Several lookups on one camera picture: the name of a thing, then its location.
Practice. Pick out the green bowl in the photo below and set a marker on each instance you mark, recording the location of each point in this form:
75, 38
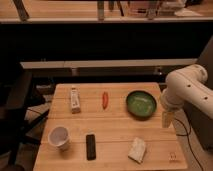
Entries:
141, 104

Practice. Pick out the white folded cloth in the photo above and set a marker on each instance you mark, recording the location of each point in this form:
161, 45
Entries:
137, 150

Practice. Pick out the white paper cup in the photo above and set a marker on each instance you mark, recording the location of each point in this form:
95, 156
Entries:
59, 138

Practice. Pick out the red chili pepper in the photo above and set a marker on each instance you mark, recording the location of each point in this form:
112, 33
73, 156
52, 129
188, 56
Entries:
105, 100

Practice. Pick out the grey metal shelf rail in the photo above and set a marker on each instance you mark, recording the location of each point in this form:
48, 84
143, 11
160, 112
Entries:
108, 66

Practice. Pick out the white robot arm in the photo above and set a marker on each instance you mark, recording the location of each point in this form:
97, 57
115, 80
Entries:
186, 84

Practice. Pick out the black remote control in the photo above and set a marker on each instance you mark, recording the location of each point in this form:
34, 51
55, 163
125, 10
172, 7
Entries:
91, 147

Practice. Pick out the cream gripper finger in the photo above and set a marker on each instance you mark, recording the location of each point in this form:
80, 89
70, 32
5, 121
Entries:
167, 118

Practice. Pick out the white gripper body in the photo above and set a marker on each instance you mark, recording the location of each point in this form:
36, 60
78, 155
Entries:
170, 101

